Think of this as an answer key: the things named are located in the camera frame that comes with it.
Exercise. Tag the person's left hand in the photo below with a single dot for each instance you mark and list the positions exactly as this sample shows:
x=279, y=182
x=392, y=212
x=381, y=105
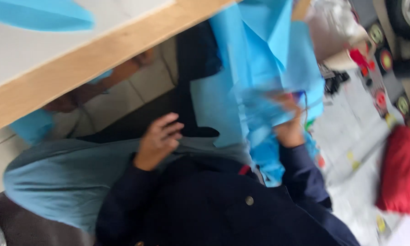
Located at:
x=153, y=145

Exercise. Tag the person's right hand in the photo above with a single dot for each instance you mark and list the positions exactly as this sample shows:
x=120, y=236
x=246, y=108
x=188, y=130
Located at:
x=289, y=131

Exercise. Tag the person's right fingers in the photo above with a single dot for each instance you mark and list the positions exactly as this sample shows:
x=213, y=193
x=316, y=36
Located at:
x=288, y=102

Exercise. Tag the person's left fingers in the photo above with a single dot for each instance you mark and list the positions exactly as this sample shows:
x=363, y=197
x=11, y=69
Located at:
x=172, y=131

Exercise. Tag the light blue nonwoven fabric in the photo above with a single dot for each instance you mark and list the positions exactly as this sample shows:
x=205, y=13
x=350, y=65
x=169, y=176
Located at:
x=259, y=85

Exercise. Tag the small black object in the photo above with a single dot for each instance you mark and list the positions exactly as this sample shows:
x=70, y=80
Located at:
x=335, y=82

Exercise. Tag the dark trousers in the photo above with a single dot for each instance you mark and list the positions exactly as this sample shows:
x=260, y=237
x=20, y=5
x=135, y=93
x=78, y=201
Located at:
x=194, y=85

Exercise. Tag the printed grey play mat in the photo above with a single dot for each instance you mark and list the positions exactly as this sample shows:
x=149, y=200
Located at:
x=358, y=136

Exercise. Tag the white plastic bag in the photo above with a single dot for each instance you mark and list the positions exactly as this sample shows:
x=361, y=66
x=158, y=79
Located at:
x=331, y=24

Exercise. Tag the navy jacket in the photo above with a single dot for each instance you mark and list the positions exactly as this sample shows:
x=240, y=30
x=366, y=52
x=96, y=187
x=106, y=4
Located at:
x=218, y=208

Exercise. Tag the grey-blue scarf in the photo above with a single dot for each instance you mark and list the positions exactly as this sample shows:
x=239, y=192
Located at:
x=68, y=177

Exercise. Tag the white table with wooden edge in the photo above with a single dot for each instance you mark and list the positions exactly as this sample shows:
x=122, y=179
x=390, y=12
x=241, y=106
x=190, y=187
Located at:
x=71, y=51

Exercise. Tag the red bag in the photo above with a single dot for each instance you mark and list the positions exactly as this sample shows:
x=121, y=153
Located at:
x=403, y=170

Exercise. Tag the small blue fabric piece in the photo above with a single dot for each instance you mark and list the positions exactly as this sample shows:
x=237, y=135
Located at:
x=32, y=125

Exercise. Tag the black tyre with silver rim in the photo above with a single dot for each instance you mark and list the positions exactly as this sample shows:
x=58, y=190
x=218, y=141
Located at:
x=406, y=15

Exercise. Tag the dark brown seat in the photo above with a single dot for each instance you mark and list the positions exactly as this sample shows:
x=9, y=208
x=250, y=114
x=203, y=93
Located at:
x=34, y=222

